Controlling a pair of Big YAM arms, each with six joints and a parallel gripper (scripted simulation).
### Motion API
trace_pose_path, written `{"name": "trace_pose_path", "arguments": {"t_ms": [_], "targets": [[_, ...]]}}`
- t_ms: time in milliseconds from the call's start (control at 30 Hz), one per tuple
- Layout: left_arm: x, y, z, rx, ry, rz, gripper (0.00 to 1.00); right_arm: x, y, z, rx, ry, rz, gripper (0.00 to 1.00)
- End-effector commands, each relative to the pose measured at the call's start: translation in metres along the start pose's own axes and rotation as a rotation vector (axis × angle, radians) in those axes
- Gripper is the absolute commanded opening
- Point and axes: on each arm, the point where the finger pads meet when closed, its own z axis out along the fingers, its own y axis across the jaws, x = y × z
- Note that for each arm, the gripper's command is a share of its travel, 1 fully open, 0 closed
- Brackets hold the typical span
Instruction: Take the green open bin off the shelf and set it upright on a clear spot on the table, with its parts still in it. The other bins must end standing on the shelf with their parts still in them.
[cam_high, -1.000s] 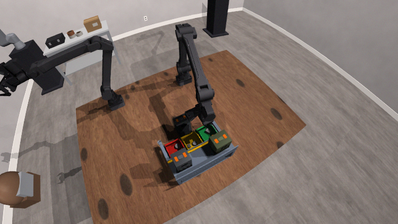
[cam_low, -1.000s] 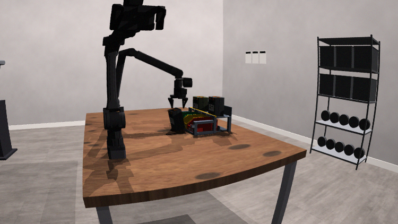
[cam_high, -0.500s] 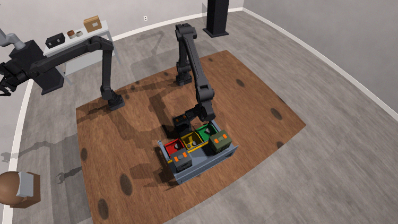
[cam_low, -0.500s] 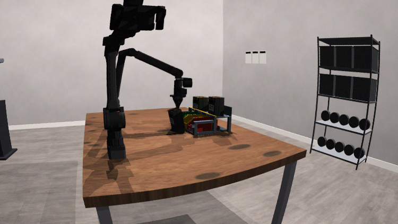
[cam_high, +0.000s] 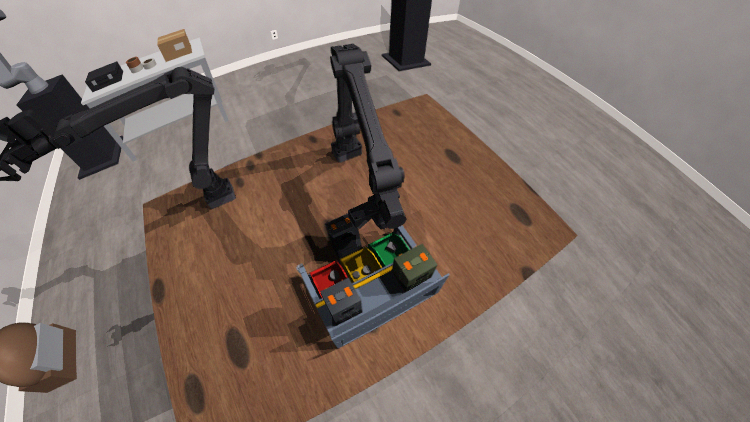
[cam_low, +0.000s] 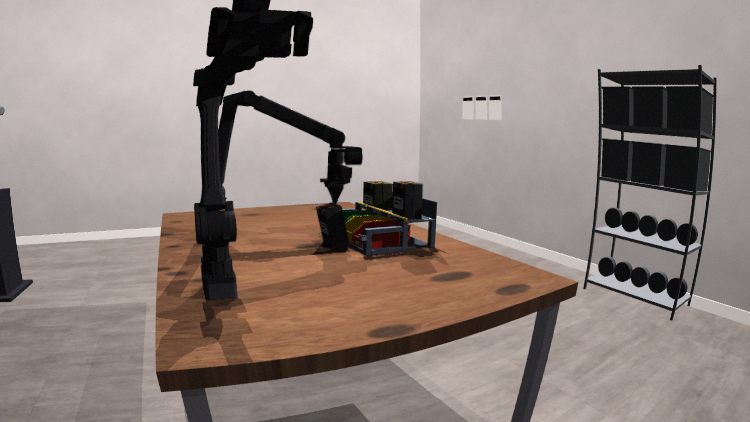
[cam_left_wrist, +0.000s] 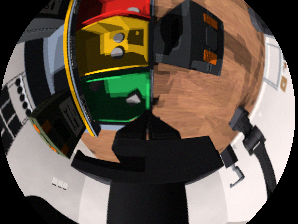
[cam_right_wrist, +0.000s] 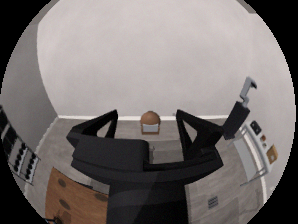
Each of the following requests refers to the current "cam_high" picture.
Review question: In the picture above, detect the yellow thin bar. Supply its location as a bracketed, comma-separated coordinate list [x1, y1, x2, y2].
[315, 266, 393, 308]

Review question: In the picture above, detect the red open bin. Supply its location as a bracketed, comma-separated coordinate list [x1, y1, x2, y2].
[310, 260, 348, 297]

